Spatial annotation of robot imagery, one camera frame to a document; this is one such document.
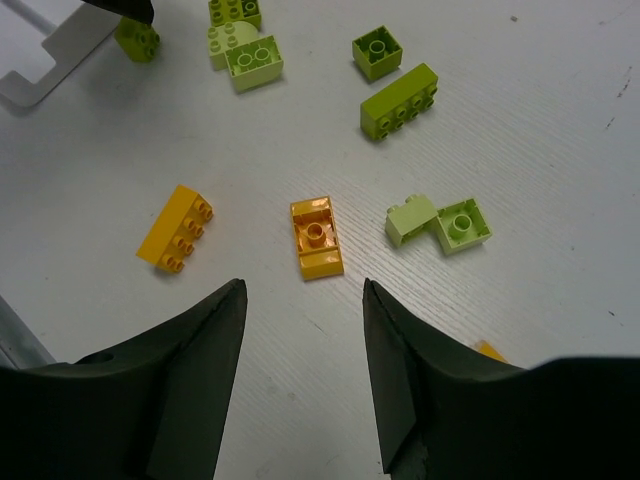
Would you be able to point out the lime green long lego brick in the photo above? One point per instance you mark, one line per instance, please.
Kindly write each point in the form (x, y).
(399, 103)

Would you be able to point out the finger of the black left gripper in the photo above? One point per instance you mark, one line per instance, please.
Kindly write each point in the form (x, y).
(138, 10)

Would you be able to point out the aluminium table frame rail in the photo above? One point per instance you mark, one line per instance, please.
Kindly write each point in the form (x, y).
(20, 348)

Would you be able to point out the lime green small lego brick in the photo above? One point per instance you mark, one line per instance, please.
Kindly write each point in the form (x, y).
(139, 41)

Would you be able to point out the pale green upside-down curved lego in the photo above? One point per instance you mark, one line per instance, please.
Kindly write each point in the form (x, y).
(254, 64)

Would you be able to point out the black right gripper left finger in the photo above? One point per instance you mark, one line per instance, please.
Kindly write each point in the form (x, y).
(151, 407)

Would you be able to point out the lime green upside-down square lego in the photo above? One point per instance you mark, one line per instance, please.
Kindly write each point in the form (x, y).
(377, 53)

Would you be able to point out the yellow long lego brick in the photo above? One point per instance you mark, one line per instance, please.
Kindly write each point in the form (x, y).
(177, 228)

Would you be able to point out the white sorting tray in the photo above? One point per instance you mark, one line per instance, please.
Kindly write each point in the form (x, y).
(43, 41)

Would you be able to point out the lime green curved studded lego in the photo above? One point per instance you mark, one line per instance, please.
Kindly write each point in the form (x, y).
(224, 11)

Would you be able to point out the pale green small lego brick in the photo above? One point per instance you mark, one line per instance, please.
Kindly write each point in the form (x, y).
(403, 222)

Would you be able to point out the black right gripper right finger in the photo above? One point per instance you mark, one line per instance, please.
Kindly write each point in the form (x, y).
(446, 411)

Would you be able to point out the pale green upside-down square lego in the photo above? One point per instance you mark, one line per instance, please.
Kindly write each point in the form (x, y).
(461, 226)

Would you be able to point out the pale green curved studded lego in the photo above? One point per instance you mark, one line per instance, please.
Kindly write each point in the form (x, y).
(226, 37)

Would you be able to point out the yellow curved lego brick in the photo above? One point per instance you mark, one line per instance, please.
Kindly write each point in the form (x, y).
(488, 350)

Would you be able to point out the orange upside-down lego brick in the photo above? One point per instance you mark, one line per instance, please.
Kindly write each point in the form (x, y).
(315, 234)

